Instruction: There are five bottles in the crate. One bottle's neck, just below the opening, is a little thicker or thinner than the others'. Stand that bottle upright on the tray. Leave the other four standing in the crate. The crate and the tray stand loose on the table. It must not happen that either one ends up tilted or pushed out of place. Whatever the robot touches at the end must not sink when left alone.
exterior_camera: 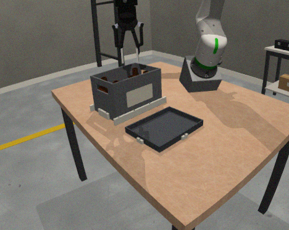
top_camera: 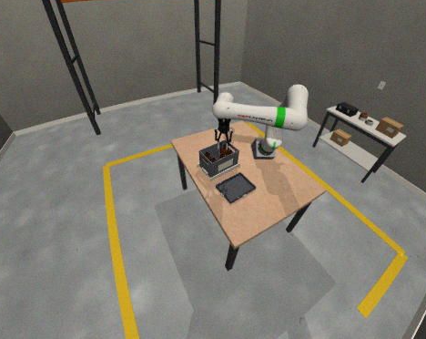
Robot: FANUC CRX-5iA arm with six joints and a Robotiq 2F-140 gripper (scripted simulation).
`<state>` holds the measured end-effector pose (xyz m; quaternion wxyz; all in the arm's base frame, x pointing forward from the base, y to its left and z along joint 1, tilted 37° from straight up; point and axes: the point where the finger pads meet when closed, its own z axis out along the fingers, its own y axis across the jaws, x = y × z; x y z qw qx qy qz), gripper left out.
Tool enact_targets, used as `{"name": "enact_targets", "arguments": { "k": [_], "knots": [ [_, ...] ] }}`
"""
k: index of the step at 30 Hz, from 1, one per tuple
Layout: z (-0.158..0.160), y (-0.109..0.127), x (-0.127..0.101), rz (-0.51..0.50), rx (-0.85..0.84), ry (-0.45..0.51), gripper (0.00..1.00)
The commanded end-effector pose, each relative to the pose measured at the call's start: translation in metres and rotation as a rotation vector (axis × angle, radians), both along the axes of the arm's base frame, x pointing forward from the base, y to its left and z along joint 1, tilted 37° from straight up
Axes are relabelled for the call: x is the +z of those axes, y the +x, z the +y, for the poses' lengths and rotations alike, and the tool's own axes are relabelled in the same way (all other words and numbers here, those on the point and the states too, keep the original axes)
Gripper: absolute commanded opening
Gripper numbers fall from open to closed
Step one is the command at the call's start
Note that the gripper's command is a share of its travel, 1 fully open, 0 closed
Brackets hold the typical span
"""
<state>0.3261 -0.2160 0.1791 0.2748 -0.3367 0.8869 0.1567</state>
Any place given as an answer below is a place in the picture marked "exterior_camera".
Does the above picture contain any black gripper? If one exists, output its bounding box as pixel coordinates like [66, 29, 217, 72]
[112, 6, 144, 64]

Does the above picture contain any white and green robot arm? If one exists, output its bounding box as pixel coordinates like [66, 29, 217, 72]
[115, 0, 227, 79]

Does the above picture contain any grey divided crate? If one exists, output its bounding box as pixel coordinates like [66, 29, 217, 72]
[90, 62, 162, 120]

